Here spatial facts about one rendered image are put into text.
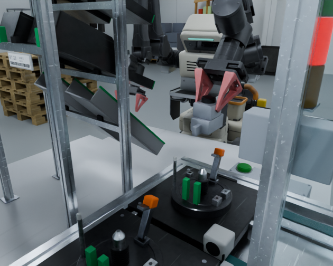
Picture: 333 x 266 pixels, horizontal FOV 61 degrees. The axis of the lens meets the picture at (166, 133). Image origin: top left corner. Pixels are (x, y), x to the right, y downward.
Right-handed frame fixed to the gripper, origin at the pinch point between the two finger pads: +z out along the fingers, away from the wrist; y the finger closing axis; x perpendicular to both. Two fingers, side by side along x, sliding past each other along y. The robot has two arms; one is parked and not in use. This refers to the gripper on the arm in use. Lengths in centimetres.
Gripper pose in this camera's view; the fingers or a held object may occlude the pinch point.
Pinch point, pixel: (207, 105)
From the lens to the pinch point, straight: 59.5
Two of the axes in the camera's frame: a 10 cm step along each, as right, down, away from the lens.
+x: 4.6, 3.6, 8.1
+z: -3.9, 9.0, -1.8
